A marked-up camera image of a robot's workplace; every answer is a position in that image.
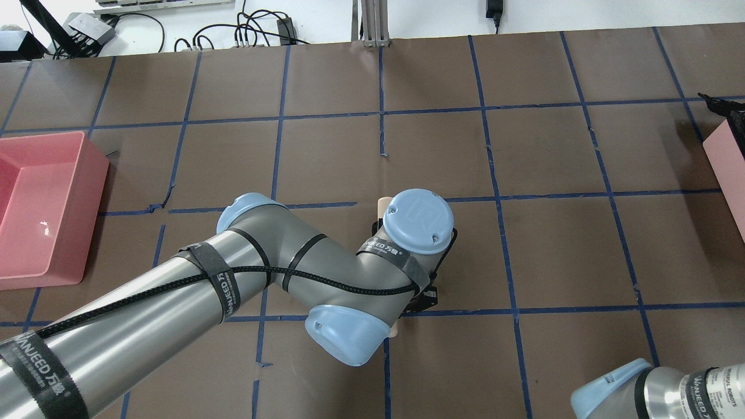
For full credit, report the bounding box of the pink bin with black bag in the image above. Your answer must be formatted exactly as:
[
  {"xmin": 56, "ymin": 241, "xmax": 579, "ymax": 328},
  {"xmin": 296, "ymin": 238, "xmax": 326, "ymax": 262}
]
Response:
[{"xmin": 698, "ymin": 93, "xmax": 744, "ymax": 239}]

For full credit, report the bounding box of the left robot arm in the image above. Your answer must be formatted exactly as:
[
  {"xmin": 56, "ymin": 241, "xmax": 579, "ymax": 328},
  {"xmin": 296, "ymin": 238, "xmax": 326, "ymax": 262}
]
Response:
[{"xmin": 2, "ymin": 189, "xmax": 457, "ymax": 418}]

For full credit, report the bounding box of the black power adapter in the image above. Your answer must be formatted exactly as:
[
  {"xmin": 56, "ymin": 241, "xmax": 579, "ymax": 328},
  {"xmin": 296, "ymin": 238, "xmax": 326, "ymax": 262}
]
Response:
[{"xmin": 486, "ymin": 0, "xmax": 505, "ymax": 33}]

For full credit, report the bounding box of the white plastic brush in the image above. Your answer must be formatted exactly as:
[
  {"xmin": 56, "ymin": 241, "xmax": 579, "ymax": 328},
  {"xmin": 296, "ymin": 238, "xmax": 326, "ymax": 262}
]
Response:
[{"xmin": 377, "ymin": 197, "xmax": 399, "ymax": 339}]

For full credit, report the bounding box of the pink plastic bin left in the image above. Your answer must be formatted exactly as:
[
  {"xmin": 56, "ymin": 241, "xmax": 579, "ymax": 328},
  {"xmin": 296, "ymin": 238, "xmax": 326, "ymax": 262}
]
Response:
[{"xmin": 1, "ymin": 131, "xmax": 109, "ymax": 290}]

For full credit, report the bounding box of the black cable bundle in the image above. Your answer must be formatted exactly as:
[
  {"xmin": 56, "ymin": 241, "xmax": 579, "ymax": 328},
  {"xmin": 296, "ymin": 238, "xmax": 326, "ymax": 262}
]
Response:
[{"xmin": 173, "ymin": 0, "xmax": 312, "ymax": 53}]

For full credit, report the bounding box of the grey metal box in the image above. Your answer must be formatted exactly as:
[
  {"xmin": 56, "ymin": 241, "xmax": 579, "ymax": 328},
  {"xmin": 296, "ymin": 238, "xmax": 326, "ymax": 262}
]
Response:
[{"xmin": 63, "ymin": 12, "xmax": 115, "ymax": 47}]

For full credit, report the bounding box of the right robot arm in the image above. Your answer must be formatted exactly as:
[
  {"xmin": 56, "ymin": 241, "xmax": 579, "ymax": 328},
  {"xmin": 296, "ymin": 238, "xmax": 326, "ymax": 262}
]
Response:
[{"xmin": 570, "ymin": 358, "xmax": 744, "ymax": 418}]

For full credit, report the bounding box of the aluminium frame post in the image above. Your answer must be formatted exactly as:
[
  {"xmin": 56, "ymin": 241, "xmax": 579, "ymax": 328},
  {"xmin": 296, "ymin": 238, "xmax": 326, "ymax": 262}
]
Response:
[{"xmin": 351, "ymin": 1, "xmax": 391, "ymax": 48}]

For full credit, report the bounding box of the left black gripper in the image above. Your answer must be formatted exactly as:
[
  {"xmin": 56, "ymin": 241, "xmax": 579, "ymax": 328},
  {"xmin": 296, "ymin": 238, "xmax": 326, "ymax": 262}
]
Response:
[{"xmin": 373, "ymin": 228, "xmax": 458, "ymax": 314}]

